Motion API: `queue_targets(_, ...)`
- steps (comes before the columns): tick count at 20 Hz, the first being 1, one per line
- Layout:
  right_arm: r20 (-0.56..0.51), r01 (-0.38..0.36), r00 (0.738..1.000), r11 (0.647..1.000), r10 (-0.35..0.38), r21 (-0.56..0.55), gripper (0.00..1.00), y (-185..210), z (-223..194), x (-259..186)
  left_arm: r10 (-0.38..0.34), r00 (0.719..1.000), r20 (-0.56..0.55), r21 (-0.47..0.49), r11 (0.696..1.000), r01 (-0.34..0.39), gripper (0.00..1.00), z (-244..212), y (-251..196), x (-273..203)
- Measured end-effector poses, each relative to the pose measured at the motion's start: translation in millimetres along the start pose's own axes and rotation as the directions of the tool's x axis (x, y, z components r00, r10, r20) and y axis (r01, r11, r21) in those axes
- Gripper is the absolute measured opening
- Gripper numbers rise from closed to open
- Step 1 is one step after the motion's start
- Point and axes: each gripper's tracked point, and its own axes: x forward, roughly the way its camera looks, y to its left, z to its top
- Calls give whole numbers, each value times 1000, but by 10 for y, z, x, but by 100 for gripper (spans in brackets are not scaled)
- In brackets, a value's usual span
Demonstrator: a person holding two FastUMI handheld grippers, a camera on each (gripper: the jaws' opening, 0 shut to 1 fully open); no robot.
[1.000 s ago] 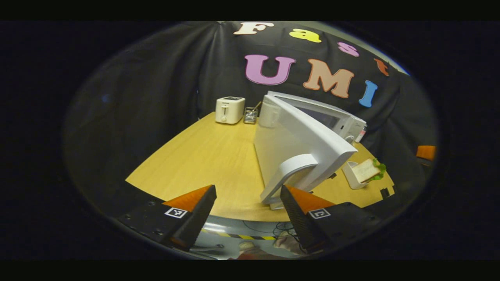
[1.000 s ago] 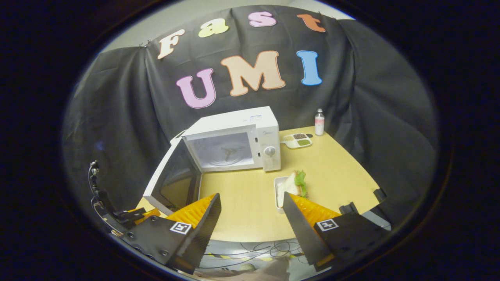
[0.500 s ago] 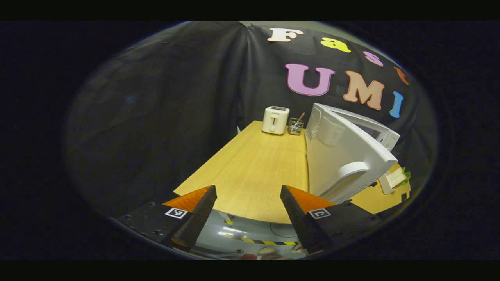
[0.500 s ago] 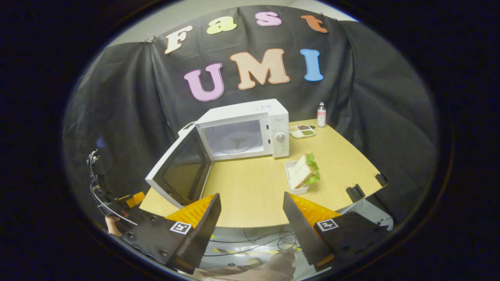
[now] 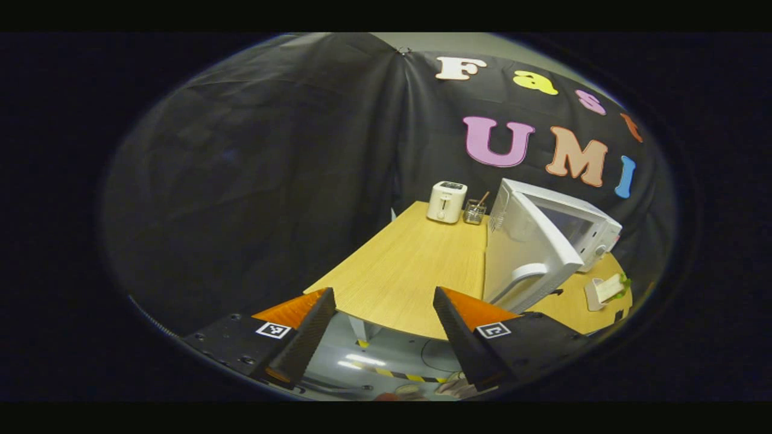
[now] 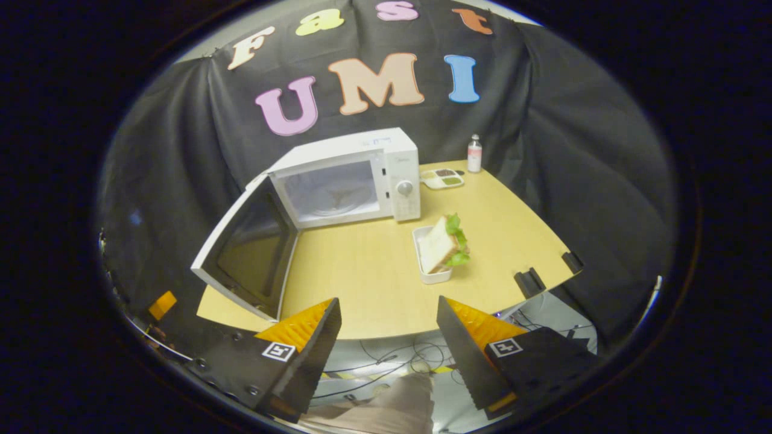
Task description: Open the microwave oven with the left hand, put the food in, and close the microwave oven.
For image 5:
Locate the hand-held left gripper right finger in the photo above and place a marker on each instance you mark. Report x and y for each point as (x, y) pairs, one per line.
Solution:
(461, 340)

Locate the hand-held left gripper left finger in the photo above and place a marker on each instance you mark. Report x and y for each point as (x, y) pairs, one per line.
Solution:
(307, 340)

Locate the white microwave oven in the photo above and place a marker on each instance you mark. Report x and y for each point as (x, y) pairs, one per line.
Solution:
(525, 241)

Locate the lettuce sandwich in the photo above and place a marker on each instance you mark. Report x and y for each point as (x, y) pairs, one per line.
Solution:
(603, 290)

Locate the white table leg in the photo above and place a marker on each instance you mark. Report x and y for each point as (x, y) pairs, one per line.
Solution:
(362, 328)

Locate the yellow black floor tape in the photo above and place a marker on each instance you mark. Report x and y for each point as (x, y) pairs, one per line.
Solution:
(416, 378)

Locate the white toaster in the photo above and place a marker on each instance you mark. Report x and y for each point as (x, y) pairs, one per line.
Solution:
(446, 202)

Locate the wooden stick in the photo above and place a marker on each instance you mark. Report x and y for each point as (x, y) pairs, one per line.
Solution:
(483, 199)

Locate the black backdrop cloth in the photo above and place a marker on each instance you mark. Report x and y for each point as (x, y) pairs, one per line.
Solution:
(241, 181)

